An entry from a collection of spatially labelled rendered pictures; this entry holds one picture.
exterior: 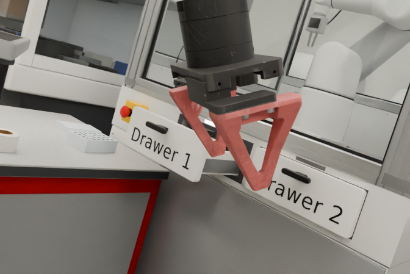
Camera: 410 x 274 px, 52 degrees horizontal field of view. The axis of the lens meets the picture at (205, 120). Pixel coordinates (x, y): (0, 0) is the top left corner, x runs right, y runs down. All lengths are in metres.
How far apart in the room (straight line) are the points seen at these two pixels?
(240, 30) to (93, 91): 1.58
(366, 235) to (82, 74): 1.29
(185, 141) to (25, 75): 0.88
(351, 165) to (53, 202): 0.71
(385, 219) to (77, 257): 0.78
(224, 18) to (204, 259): 0.96
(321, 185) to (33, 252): 0.71
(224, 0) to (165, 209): 1.05
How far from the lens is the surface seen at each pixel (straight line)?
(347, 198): 0.97
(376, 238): 0.97
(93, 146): 1.25
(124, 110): 1.39
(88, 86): 1.87
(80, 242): 1.22
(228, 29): 0.33
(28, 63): 1.74
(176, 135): 1.04
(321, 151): 1.01
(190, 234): 1.25
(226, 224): 1.17
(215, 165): 1.05
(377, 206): 0.97
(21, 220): 1.10
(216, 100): 0.31
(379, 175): 0.97
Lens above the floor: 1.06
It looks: 6 degrees down
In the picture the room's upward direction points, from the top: 17 degrees clockwise
